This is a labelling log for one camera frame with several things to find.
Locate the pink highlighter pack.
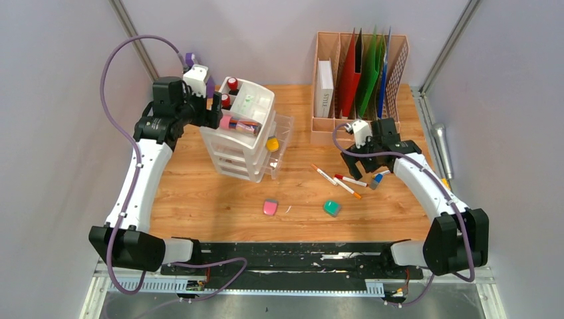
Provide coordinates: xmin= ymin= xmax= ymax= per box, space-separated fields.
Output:
xmin=219 ymin=116 xmax=262 ymax=136

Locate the red black stamp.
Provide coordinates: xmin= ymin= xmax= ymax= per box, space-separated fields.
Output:
xmin=221 ymin=94 xmax=231 ymax=110

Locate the red round stamp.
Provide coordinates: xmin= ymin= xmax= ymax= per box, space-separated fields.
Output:
xmin=227 ymin=77 xmax=239 ymax=96

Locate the white plastic drawer unit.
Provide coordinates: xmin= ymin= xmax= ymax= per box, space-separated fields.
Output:
xmin=200 ymin=77 xmax=295 ymax=183

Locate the teal eraser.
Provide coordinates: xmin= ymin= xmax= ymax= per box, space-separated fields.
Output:
xmin=323 ymin=200 xmax=342 ymax=217

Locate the yellow mini highlighter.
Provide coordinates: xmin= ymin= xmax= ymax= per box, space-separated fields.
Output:
xmin=265 ymin=136 xmax=280 ymax=152

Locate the green folder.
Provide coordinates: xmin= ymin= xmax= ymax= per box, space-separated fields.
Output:
xmin=354 ymin=27 xmax=386 ymax=120

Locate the white hardcover book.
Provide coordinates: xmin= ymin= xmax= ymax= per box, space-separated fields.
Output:
xmin=314 ymin=60 xmax=334 ymax=118

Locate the red folder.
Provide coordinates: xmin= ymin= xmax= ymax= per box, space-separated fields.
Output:
xmin=337 ymin=29 xmax=363 ymax=118

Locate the blue folder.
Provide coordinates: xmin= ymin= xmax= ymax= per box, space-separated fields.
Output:
xmin=376 ymin=27 xmax=391 ymax=119

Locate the pink eraser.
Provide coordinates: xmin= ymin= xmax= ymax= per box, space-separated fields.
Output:
xmin=263 ymin=199 xmax=279 ymax=216

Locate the pink plastic file organizer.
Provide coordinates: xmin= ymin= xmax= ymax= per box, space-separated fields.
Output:
xmin=310 ymin=30 xmax=409 ymax=145

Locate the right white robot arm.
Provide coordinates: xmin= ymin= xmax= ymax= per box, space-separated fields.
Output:
xmin=336 ymin=118 xmax=490 ymax=282

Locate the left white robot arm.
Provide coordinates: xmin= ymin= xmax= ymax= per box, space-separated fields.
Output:
xmin=88 ymin=76 xmax=223 ymax=274

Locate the blue grey eraser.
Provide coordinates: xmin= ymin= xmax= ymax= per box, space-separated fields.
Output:
xmin=369 ymin=173 xmax=384 ymax=190

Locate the red cap white marker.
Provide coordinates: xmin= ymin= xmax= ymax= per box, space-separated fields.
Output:
xmin=334 ymin=174 xmax=368 ymax=187

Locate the yellow small crate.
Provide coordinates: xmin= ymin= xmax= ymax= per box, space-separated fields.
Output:
xmin=441 ymin=178 xmax=452 ymax=191

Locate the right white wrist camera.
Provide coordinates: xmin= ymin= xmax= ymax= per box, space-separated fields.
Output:
xmin=351 ymin=120 xmax=373 ymax=148

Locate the purple object at wall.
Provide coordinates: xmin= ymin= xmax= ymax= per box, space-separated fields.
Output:
xmin=184 ymin=53 xmax=215 ymax=98

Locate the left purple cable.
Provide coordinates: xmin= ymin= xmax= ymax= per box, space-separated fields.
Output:
xmin=99 ymin=35 xmax=247 ymax=304

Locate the purple cable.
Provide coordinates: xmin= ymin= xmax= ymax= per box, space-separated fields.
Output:
xmin=331 ymin=123 xmax=477 ymax=308
xmin=99 ymin=35 xmax=247 ymax=304

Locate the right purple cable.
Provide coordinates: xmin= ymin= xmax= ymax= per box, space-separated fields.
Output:
xmin=331 ymin=123 xmax=477 ymax=308

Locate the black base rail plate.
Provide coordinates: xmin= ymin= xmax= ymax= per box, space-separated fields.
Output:
xmin=160 ymin=242 xmax=424 ymax=291

